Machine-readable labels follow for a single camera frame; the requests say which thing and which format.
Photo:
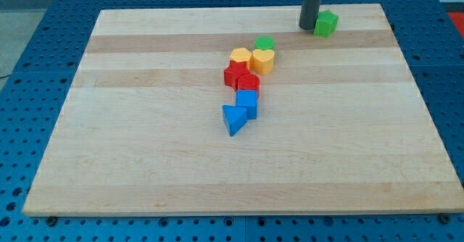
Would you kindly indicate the wooden board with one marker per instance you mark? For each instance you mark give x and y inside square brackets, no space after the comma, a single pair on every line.
[341,126]

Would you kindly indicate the gray cylindrical pusher rod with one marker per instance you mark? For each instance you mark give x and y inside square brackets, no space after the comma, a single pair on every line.
[309,14]

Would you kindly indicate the red circle block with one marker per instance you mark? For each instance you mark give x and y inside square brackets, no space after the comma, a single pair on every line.
[249,81]

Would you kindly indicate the yellow heart block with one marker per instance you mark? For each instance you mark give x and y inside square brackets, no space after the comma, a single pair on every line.
[263,61]

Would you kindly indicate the yellow hexagon block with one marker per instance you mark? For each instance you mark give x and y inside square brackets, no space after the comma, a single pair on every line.
[241,55]

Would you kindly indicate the red star block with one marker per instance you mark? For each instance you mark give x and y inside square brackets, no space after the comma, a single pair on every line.
[233,72]

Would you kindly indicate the blue square block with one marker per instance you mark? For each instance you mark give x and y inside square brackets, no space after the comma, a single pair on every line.
[249,100]

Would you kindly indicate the blue triangle block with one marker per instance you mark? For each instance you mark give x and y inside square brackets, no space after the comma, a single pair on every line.
[234,118]

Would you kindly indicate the green star block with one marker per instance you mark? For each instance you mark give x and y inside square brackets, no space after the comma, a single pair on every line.
[326,23]

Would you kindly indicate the green circle block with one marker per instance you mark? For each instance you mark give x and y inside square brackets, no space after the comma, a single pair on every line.
[264,43]

